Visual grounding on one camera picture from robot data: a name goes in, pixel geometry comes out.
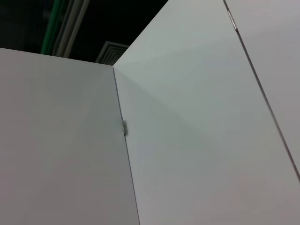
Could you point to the small metal partition hinge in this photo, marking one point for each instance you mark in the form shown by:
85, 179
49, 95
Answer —
125, 128
232, 21

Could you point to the white folding partition screen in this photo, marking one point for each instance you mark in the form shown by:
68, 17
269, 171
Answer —
187, 93

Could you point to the white ceiling air vent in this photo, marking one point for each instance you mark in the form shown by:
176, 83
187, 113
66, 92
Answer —
112, 52

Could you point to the white ceiling pipe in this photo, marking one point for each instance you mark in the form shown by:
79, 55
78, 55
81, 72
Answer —
75, 28
66, 28

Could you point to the green ceiling pipe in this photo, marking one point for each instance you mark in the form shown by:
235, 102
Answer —
50, 28

